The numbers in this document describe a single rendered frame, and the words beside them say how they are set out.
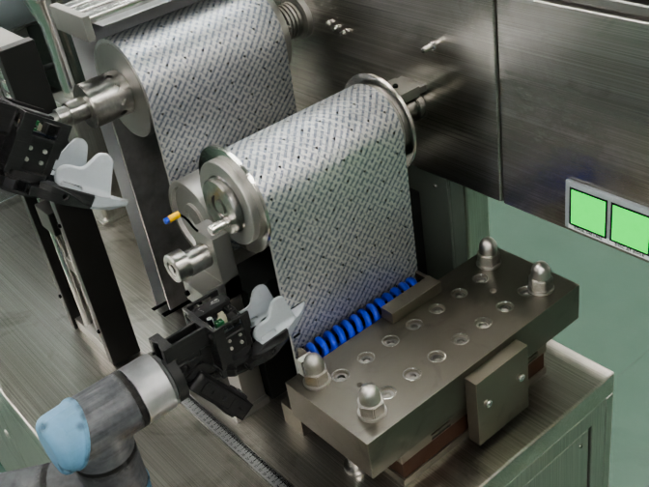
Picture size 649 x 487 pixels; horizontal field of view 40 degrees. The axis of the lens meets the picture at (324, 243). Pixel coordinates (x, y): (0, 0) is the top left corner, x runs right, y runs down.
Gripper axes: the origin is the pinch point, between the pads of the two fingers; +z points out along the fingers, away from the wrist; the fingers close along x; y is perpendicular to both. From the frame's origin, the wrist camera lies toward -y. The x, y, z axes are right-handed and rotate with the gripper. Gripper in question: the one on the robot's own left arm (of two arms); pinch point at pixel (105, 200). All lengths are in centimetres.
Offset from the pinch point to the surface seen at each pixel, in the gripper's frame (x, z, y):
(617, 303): 41, 209, 0
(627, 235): -34, 47, 18
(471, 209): 9, 75, 13
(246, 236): -1.7, 19.6, 0.3
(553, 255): 72, 216, 5
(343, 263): -4.6, 34.9, 0.5
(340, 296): -4.6, 36.9, -4.1
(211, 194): 3.0, 15.8, 3.4
